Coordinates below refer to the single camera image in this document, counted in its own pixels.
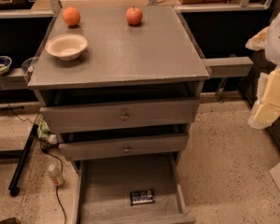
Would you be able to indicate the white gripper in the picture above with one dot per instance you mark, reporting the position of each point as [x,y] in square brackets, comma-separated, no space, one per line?
[278,42]

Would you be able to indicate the dark blue rxbar wrapper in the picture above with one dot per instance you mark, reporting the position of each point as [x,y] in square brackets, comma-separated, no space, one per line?
[142,197]

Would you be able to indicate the grey drawer cabinet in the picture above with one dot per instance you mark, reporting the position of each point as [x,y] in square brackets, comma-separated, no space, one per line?
[153,61]

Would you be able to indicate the grey open bottom drawer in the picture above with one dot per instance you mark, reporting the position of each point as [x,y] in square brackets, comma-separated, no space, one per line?
[104,187]

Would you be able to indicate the grey middle drawer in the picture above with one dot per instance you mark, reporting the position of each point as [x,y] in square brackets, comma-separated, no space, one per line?
[111,148]

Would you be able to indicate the grey top drawer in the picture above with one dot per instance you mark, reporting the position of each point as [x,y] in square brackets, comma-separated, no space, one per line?
[97,117]

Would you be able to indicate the grey side shelf block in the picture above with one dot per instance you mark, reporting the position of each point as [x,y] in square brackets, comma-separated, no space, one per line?
[228,67]

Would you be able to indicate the red apple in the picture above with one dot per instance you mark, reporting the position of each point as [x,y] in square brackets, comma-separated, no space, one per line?
[134,15]

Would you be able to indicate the white paper bowl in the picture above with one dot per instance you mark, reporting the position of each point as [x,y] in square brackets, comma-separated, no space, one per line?
[66,47]

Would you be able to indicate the green white bottle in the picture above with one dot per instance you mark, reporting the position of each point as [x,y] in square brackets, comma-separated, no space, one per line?
[48,138]

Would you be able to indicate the clear plastic bottle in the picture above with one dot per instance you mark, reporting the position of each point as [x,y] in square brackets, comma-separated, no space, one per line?
[55,175]

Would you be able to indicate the clear plastic cup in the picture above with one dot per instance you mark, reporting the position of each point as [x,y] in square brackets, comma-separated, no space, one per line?
[29,64]

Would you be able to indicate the blue patterned bowl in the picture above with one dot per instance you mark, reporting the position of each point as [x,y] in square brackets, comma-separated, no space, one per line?
[5,63]

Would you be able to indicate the black wheeled stand leg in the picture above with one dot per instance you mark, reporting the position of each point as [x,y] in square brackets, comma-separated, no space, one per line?
[13,188]

